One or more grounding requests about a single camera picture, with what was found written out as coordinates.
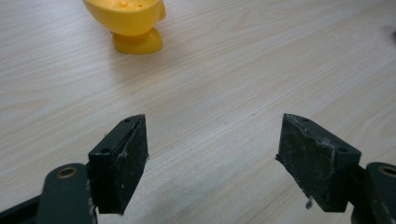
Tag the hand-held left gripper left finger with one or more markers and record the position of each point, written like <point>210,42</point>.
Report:
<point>120,168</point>

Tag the yellow plastic egg cup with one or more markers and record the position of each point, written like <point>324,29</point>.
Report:
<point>130,21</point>

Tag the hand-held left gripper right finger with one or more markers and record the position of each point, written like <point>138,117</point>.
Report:
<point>314,161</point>

